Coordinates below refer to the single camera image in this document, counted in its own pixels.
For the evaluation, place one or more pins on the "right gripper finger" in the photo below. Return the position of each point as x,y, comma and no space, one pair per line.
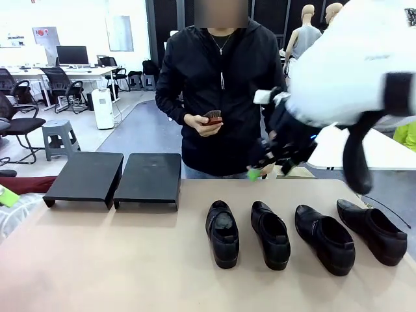
287,169
254,174

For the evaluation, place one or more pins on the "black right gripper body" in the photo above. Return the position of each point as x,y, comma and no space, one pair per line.
289,136

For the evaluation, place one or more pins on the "wooden shoe brush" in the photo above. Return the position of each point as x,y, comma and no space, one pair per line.
213,121

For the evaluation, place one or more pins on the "black shoe grey insole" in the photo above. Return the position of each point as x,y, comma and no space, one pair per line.
224,240

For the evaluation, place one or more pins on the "black textured loafer shoe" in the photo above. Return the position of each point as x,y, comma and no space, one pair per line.
274,247

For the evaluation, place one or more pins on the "black glossy dress shoe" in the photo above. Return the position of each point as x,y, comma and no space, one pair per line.
380,237
331,247

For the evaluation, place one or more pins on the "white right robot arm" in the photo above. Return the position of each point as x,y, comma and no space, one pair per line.
351,65

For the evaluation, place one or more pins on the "person's right forearm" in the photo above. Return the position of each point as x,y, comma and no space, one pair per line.
170,107

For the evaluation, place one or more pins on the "black shoe stand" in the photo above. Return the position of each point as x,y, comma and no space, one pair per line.
149,175
87,175

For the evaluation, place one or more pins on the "person's left hand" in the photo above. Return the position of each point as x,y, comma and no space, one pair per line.
268,170

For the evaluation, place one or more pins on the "person's right hand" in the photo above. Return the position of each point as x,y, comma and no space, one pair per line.
195,125

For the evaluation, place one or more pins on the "white crumpled plastic sheet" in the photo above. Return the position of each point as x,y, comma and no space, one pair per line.
16,214

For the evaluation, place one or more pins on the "dark red cloth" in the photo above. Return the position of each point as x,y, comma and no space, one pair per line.
29,185

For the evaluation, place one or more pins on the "person in black jacket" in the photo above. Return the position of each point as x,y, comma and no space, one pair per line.
234,130

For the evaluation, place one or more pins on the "large grey plastic stool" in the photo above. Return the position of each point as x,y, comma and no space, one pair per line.
57,125

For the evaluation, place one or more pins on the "white work table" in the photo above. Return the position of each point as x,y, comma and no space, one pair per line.
377,146

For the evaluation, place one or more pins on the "mannequin grey tank top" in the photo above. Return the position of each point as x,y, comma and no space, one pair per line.
305,39

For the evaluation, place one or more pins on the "mannequin hat yellow shorts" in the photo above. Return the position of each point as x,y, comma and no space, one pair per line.
406,136

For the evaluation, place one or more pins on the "white air purifier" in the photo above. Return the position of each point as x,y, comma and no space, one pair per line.
104,110

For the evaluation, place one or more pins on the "mannequin white navy coat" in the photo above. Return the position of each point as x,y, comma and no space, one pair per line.
333,13

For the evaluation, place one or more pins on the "small grey plastic stool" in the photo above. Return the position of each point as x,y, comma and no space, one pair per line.
149,79
135,79

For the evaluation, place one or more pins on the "long white office desk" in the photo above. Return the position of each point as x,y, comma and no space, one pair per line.
81,72

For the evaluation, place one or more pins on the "black backpack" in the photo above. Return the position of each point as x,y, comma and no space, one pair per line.
150,67

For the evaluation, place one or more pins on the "black computer monitor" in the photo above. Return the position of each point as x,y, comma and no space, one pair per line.
72,54

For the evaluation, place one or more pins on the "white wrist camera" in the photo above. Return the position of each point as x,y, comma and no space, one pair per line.
261,97

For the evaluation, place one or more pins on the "wall notice papers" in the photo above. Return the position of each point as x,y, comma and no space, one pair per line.
15,40

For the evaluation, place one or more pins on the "wall poster red circle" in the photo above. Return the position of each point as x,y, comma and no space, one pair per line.
48,37

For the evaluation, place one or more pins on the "framed wall panel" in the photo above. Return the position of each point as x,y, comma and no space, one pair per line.
119,32

